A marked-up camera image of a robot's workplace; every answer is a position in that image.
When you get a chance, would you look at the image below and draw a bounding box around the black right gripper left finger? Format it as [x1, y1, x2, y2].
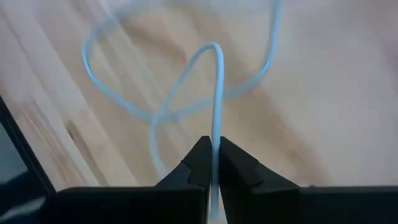
[39, 136, 213, 224]

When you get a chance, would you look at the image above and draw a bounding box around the pale blue braided USB cable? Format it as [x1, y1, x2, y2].
[81, 0, 283, 224]

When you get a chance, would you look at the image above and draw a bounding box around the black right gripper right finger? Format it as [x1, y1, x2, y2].
[219, 136, 398, 224]

